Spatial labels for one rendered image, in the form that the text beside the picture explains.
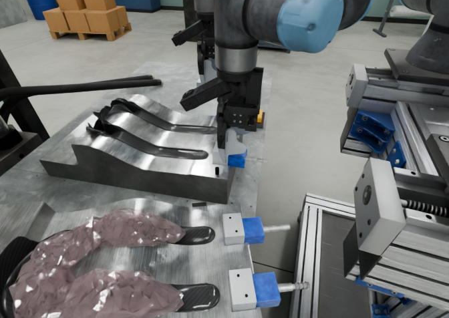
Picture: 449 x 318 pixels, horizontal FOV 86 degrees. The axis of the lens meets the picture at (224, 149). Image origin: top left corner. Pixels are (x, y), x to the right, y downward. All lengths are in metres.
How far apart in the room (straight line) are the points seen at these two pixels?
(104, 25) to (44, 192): 4.60
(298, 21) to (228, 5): 0.12
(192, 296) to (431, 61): 0.78
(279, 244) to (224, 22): 1.27
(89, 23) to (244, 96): 4.99
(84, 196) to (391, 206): 0.65
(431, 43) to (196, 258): 0.76
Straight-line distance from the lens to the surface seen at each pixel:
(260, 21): 0.37
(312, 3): 0.33
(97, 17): 5.25
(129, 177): 0.65
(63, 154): 0.77
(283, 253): 1.48
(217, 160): 0.57
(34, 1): 7.73
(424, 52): 0.86
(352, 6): 0.45
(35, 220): 0.57
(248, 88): 0.46
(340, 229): 1.39
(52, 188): 0.78
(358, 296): 1.26
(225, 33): 0.42
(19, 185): 0.85
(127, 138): 0.67
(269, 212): 1.61
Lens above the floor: 1.28
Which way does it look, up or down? 39 degrees down
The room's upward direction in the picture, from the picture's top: straight up
